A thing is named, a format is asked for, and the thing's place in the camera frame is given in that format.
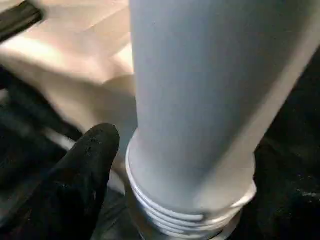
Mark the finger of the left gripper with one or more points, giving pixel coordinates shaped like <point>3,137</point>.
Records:
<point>20,20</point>

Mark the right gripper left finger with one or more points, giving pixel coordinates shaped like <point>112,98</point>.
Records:
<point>75,187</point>

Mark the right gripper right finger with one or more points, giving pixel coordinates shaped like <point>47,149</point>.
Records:
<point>287,195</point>

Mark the white plastic table top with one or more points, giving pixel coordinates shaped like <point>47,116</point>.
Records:
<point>75,62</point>

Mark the white plastic table leg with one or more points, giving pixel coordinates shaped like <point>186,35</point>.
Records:
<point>200,100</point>

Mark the black work mat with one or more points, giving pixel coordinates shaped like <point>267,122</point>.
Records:
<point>30,140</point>

